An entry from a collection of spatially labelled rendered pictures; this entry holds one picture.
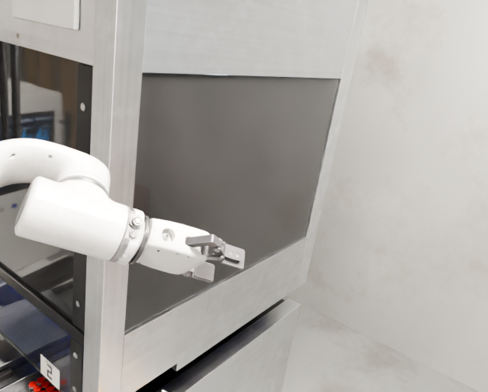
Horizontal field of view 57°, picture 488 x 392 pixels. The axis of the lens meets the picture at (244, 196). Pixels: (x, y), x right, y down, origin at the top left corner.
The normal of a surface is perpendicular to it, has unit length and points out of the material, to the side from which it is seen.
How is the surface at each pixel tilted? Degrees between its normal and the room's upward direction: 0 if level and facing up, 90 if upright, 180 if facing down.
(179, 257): 125
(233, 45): 90
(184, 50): 90
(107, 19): 90
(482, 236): 90
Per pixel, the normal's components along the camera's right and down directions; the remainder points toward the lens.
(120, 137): 0.79, 0.32
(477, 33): -0.57, 0.20
